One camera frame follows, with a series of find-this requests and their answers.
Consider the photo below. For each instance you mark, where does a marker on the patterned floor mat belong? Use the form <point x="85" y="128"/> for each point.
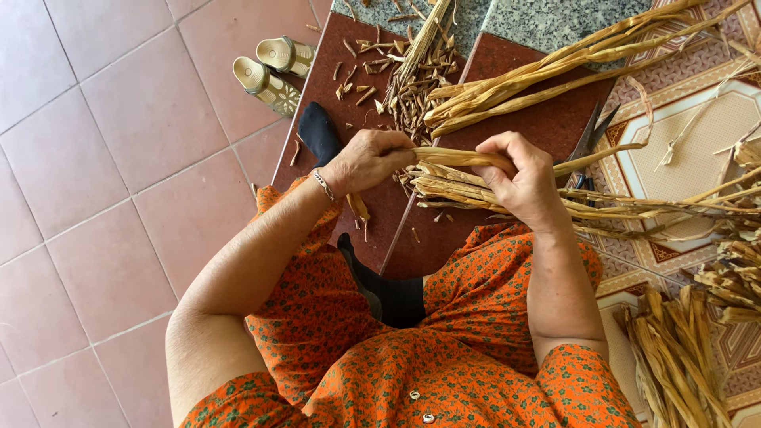
<point x="683" y="119"/>

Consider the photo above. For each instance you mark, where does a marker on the single dried tan stalk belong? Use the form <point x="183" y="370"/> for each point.
<point x="458" y="157"/>

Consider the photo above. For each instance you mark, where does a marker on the beige patterned sandal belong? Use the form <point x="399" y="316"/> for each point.
<point x="269" y="86"/>
<point x="288" y="55"/>

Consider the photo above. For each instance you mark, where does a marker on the orange floral dress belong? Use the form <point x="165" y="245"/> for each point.
<point x="464" y="368"/>

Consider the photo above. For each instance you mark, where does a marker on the sheaf of thin straw stems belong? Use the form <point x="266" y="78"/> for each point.
<point x="416" y="50"/>

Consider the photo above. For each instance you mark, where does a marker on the person's right hand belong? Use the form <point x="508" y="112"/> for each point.
<point x="529" y="190"/>

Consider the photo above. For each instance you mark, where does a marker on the heap of frayed dried stalks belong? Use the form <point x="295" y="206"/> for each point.
<point x="624" y="208"/>

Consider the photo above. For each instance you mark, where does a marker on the bundle of long dried stalks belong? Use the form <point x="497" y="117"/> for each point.
<point x="535" y="80"/>

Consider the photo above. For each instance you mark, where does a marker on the person's left hand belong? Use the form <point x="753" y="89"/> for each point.
<point x="362" y="163"/>

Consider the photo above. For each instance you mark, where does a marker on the heap of short dried husks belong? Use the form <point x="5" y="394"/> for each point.
<point x="734" y="279"/>

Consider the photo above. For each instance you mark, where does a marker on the small dried husk strip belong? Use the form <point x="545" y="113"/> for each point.
<point x="358" y="208"/>

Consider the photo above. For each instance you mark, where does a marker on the pile of cut stalk scraps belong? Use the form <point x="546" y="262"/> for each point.
<point x="416" y="98"/>

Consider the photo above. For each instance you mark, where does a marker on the bundle of flat dried husks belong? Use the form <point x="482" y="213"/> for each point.
<point x="672" y="362"/>

